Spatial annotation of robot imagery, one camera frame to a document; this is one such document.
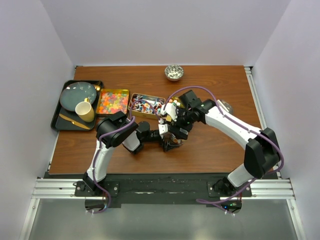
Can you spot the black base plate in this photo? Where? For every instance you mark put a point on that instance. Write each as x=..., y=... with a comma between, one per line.
x=154, y=188

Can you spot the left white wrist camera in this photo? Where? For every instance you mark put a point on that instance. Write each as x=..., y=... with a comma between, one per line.
x=163, y=127

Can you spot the tin of translucent star candies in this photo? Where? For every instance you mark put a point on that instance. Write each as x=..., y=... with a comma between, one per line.
x=112, y=101

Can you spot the gold spoon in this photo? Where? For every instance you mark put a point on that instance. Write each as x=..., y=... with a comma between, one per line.
x=97, y=86

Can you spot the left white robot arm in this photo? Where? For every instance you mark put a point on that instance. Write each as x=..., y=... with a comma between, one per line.
x=115, y=130

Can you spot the grey-blue plate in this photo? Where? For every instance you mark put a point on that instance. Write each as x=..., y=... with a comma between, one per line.
x=75, y=93

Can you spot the patterned ceramic bowl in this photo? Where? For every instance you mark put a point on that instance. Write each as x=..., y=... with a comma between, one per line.
x=174, y=72

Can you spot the gold knife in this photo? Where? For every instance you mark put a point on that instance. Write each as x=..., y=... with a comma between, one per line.
x=78, y=124

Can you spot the clear plastic jar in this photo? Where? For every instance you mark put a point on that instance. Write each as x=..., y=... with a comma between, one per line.
x=175, y=141

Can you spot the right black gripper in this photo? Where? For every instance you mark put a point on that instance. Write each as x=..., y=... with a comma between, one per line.
x=175, y=130

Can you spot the metal scoop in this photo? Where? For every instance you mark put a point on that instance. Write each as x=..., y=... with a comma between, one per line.
x=225, y=106

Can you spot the black serving tray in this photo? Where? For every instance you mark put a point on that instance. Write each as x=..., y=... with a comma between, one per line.
x=59, y=124

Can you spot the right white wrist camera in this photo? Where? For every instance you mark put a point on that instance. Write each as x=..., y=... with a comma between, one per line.
x=169, y=109

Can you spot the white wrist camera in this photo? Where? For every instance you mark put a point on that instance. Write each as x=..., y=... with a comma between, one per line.
x=163, y=127
x=169, y=109

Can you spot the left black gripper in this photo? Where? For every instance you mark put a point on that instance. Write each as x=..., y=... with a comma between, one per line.
x=167, y=146

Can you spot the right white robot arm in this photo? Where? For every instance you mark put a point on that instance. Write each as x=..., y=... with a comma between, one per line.
x=261, y=148

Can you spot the yellow cup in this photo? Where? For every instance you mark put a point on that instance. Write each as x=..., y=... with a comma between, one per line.
x=85, y=111

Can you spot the gold tin of candies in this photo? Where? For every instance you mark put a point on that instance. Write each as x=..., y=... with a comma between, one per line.
x=143, y=105

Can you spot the tray of paper stars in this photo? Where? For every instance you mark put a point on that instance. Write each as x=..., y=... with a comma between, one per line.
x=176, y=101

